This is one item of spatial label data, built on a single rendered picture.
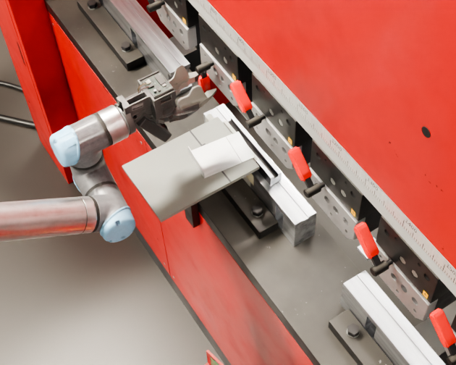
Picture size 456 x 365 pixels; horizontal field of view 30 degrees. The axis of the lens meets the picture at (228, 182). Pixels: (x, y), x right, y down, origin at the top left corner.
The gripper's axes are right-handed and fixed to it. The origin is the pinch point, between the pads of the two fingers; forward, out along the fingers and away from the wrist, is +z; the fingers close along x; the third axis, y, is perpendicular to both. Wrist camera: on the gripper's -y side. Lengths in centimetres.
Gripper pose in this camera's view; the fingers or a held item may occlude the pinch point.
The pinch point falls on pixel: (204, 85)
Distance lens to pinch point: 184.7
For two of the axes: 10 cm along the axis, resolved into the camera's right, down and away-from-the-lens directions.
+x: -5.4, -6.8, 5.0
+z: 8.4, -4.6, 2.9
